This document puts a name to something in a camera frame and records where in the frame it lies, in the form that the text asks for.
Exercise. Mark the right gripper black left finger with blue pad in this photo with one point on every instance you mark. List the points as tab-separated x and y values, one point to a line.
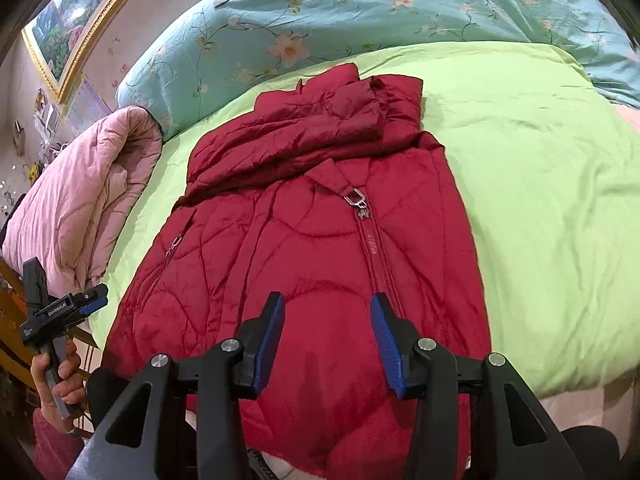
181	419

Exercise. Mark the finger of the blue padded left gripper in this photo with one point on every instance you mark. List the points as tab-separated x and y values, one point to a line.
93	300

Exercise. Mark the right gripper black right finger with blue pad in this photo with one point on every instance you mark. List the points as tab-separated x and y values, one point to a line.
475	419

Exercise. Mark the red quilted puffer jacket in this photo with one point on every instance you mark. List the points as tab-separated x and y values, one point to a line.
328	193

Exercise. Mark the person's left hand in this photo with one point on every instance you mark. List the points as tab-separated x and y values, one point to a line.
71	390

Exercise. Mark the pink quilted blanket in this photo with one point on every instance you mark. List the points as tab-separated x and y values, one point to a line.
72	216

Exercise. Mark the gold framed landscape painting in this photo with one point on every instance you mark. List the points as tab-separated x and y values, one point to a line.
61	37

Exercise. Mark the lime green bed sheet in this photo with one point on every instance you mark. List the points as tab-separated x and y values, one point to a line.
548	173

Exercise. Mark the teal floral duvet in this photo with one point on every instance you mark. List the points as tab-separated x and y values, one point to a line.
218	49

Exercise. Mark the purple wall calendar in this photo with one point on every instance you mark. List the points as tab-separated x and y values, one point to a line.
86	107

